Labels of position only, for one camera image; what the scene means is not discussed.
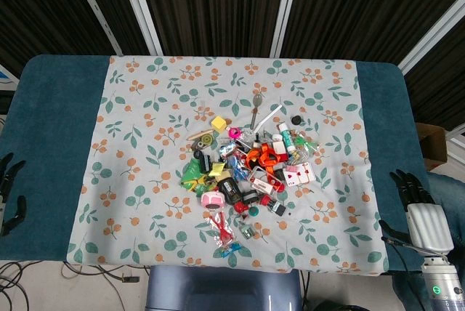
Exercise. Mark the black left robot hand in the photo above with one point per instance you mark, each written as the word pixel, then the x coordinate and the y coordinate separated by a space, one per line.
pixel 9 173

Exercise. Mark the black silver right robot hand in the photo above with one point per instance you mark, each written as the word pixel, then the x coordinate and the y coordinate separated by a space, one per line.
pixel 428 224

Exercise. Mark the red capped black cylinder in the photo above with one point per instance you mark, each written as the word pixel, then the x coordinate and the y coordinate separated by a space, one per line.
pixel 267 201

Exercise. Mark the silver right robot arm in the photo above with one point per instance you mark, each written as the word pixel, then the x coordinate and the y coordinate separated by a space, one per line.
pixel 439 285

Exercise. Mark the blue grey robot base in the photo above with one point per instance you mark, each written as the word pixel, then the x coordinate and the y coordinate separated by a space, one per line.
pixel 218 289

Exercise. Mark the blue denim fabric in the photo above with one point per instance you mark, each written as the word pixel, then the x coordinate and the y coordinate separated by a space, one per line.
pixel 450 189

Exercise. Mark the teal table cover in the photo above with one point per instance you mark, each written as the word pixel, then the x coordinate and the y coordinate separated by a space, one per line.
pixel 54 125

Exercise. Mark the brown cardboard box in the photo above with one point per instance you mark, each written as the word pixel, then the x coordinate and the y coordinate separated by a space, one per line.
pixel 432 144

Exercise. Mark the playing cards stack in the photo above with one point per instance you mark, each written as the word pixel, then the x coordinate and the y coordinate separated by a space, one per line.
pixel 299 173

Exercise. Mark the green toy in clear bag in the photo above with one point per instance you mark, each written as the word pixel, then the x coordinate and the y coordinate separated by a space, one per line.
pixel 302 142

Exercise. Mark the floral printed tablecloth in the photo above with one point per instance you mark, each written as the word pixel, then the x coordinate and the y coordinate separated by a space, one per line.
pixel 145 107

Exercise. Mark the small red cap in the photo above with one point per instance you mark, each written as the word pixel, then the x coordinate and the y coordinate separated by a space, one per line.
pixel 278 188

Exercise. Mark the white green glue stick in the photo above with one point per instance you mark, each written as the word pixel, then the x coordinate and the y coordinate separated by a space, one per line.
pixel 287 136

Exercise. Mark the black round cap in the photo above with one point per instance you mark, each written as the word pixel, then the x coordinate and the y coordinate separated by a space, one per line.
pixel 296 120

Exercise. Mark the clear badge holder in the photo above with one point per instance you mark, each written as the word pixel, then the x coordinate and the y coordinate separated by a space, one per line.
pixel 259 182

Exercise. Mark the white round jar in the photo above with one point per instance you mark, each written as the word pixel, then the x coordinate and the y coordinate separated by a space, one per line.
pixel 277 137

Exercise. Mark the teal round disc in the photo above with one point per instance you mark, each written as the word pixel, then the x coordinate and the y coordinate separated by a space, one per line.
pixel 253 212

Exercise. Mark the green tea packet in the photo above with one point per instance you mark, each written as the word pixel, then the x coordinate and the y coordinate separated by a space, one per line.
pixel 190 173

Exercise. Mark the red round toy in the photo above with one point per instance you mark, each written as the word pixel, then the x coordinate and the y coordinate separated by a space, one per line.
pixel 239 208

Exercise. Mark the yellow sticky figure toy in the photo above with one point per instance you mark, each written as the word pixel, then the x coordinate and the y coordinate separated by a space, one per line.
pixel 199 181

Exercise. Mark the white flat strip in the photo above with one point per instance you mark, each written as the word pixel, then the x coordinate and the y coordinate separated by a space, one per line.
pixel 269 117

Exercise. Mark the wooden stick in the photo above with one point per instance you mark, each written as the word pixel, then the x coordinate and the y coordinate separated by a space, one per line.
pixel 200 134

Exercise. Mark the black tape roll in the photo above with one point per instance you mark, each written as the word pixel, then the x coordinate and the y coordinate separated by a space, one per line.
pixel 205 162

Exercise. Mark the blue figure in bag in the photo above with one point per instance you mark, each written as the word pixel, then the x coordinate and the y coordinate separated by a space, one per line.
pixel 236 171

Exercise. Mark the blue candy packet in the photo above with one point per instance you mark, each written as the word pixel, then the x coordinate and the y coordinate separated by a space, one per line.
pixel 229 250

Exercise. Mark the black box with barcode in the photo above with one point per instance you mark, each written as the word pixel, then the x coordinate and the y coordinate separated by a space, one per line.
pixel 230 189

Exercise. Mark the green gold round disc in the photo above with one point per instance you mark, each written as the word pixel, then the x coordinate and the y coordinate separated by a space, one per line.
pixel 208 140

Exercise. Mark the red sticky man toy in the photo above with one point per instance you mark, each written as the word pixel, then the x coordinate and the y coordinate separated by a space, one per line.
pixel 224 233

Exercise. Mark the pink donut tape measure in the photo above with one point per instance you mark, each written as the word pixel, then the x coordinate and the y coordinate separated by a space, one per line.
pixel 212 198

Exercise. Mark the small clear cup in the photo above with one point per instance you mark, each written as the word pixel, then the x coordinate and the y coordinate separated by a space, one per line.
pixel 202 102

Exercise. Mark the yellow green sachet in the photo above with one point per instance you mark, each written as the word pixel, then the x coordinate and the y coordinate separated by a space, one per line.
pixel 216 169

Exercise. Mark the grey metal spoon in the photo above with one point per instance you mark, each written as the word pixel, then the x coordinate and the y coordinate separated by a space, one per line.
pixel 256 102

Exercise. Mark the blue white candy wrapper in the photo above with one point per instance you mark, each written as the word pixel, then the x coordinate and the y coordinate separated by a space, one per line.
pixel 227 150

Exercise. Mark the yellow foam cube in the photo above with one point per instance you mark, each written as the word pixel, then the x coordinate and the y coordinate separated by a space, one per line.
pixel 219 124

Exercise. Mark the white metal frame post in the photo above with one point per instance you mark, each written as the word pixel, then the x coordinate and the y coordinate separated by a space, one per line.
pixel 432 39
pixel 287 9
pixel 93 6

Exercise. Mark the white double frame post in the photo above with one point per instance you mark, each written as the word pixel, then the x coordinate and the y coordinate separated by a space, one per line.
pixel 140 6

